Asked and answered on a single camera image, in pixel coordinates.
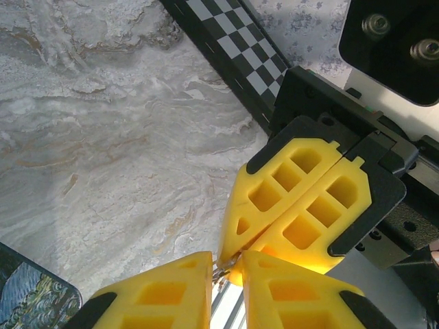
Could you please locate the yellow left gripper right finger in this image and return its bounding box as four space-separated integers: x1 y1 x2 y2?
241 249 399 329

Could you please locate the blue starry night tin box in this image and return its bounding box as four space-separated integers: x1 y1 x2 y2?
0 241 84 329

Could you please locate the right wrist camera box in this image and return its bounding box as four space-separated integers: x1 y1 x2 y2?
337 0 439 141

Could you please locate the wide aluminium extrusion rail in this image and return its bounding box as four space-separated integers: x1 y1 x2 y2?
209 282 248 329

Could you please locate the black white checkerboard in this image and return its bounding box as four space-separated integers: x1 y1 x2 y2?
159 0 292 136

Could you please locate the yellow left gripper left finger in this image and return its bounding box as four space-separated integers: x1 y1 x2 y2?
63 251 214 329

